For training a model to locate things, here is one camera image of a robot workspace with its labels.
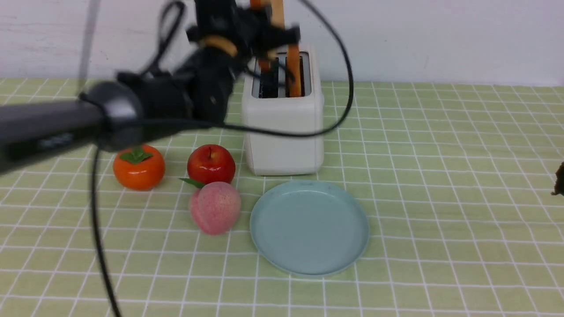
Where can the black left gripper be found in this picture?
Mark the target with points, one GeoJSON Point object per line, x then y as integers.
{"type": "Point", "coordinates": [239, 31]}

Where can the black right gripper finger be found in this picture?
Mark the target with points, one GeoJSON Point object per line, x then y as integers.
{"type": "Point", "coordinates": [558, 188]}

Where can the toast slice with brown crust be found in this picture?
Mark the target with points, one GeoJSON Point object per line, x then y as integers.
{"type": "Point", "coordinates": [293, 64]}

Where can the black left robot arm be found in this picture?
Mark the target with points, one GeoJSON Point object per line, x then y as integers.
{"type": "Point", "coordinates": [138, 107]}

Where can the white two-slot toaster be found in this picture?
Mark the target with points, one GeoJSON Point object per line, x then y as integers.
{"type": "Point", "coordinates": [271, 108]}

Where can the green checkered tablecloth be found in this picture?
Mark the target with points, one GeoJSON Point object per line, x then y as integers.
{"type": "Point", "coordinates": [456, 181]}

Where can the red apple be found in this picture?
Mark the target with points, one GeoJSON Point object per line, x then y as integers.
{"type": "Point", "coordinates": [211, 163]}

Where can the orange persimmon with leaf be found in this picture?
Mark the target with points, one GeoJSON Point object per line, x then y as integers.
{"type": "Point", "coordinates": [139, 168]}

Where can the pink peach with leaf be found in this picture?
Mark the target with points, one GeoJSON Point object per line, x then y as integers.
{"type": "Point", "coordinates": [214, 207]}

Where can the light blue round plate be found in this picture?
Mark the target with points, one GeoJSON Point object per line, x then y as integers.
{"type": "Point", "coordinates": [309, 228]}

